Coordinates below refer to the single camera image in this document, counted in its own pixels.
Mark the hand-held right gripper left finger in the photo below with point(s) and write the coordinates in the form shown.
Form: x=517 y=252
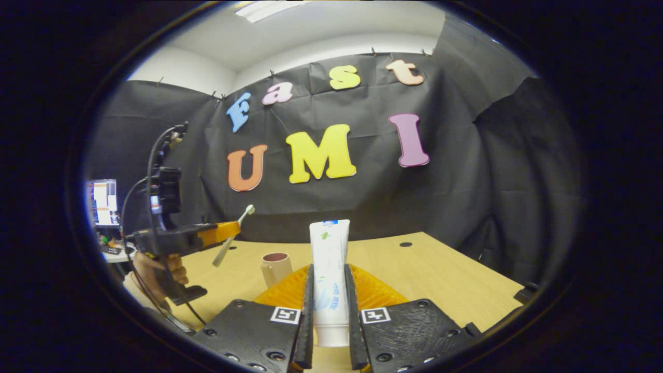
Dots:
x=306 y=331

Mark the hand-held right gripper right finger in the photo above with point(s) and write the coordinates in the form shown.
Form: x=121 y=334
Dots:
x=354 y=336

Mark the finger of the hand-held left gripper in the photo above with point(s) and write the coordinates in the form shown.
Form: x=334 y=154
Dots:
x=217 y=233

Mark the white toothbrush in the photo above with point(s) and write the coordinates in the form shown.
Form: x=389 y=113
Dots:
x=246 y=214

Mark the beige cup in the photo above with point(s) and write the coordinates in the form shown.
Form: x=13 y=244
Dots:
x=277 y=272

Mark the white toothpaste tube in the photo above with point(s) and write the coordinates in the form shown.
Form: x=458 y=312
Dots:
x=329 y=259

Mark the wooden desktop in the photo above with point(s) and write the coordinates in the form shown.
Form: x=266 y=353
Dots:
x=440 y=280

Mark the computer monitor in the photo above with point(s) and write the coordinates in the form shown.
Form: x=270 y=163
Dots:
x=103 y=202

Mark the black desk clamp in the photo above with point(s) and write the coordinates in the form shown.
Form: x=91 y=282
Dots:
x=525 y=293

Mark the black backdrop cloth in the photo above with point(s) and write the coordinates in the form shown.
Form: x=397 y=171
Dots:
x=456 y=155

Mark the ceiling light panel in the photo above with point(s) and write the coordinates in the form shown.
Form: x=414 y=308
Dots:
x=269 y=9

